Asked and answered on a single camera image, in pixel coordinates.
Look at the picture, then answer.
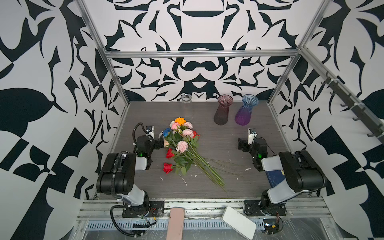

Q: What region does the blue rose flower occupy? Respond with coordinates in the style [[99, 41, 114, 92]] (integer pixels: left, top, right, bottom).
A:
[[163, 128, 172, 137]]

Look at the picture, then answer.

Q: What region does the pink rose flower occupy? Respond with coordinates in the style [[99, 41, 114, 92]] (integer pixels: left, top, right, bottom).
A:
[[170, 121, 181, 131]]

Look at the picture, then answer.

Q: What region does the large pink peony flower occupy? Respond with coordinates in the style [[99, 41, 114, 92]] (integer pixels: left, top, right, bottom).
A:
[[175, 140, 211, 178]]

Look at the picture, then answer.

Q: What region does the clear glass vase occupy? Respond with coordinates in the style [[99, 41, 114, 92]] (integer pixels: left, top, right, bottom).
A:
[[181, 94, 193, 121]]

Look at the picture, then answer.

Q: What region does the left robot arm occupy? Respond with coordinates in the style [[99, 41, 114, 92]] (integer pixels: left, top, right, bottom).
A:
[[96, 123, 164, 209]]

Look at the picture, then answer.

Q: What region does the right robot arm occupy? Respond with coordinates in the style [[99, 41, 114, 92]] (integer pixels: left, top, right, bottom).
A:
[[238, 138, 328, 212]]

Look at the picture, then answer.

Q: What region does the blue purple glass vase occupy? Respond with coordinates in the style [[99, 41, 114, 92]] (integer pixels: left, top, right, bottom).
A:
[[235, 94, 259, 126]]

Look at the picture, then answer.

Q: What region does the maroon glass vase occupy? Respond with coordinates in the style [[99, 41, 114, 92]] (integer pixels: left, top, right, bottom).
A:
[[214, 95, 234, 126]]

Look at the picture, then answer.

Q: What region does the red rose lower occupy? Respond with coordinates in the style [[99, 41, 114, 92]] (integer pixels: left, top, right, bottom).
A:
[[163, 163, 187, 175]]

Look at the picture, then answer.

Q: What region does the blue book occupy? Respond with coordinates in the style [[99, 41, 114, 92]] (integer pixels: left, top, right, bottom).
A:
[[266, 170, 285, 188]]

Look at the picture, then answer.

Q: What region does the small pink flower sprig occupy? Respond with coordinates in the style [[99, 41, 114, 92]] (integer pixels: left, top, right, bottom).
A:
[[182, 122, 195, 138]]

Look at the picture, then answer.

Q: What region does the red rose upper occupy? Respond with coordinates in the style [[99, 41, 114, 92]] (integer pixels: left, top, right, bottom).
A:
[[192, 131, 201, 139]]

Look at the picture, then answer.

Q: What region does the circuit board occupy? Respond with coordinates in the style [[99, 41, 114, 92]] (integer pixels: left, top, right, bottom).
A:
[[262, 216, 284, 235]]

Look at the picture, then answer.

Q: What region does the white phone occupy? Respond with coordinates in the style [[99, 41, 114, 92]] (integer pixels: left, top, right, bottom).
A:
[[221, 207, 257, 240]]

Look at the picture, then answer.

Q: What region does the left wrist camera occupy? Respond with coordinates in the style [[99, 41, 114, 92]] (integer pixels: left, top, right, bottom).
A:
[[146, 126, 155, 139]]

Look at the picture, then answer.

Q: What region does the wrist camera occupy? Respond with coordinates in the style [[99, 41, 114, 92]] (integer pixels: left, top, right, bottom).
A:
[[248, 128, 258, 145], [146, 126, 155, 139]]

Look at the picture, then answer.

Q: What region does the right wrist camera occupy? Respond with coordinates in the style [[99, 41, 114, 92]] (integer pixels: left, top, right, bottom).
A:
[[248, 128, 258, 145]]

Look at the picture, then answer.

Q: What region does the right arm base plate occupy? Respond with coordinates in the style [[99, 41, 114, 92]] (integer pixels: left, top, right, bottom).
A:
[[244, 200, 287, 217]]

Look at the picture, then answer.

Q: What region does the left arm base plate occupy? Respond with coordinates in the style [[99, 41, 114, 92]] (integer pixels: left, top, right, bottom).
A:
[[122, 201, 165, 218]]

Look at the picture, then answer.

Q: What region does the wall hook rail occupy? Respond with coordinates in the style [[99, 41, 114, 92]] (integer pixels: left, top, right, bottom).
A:
[[322, 71, 384, 145]]

